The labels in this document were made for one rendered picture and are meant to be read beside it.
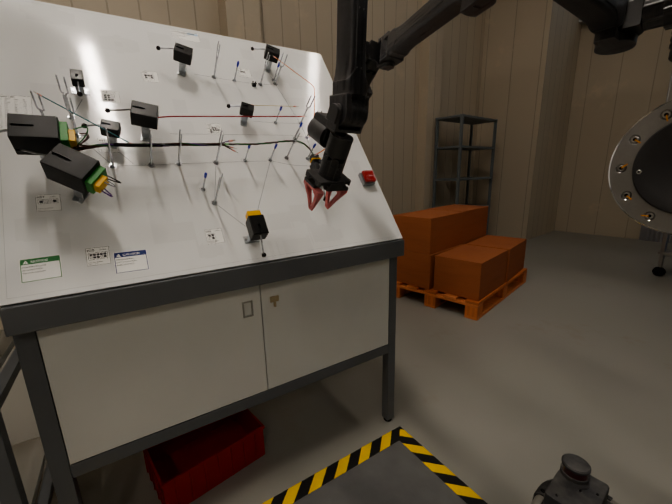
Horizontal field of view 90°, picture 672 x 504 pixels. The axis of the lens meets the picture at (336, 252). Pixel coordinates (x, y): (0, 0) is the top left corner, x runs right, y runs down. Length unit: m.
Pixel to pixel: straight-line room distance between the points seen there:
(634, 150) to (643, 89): 6.31
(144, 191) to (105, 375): 0.51
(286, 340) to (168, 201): 0.59
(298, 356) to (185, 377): 0.38
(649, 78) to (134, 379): 6.96
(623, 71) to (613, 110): 0.54
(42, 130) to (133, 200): 0.24
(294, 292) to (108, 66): 0.96
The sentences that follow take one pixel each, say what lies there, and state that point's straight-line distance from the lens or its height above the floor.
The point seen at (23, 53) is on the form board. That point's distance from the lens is 1.47.
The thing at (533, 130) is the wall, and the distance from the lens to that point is 6.00.
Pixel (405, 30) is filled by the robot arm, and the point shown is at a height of 1.48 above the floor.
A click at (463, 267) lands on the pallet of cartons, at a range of 2.77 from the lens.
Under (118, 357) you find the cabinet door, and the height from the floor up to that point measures 0.67.
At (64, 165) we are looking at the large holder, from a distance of 1.00.
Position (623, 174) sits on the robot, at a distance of 0.70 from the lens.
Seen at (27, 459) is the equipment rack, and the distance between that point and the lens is 1.64.
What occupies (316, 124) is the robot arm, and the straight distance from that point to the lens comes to 0.86.
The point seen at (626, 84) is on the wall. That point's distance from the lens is 7.06.
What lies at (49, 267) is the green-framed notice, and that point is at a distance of 1.04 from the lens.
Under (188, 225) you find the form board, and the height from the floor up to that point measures 0.99.
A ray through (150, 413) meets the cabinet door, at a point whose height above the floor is 0.47.
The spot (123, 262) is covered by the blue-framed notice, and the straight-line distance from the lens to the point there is 1.02.
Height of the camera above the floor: 1.14
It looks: 14 degrees down
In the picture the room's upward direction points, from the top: 1 degrees counter-clockwise
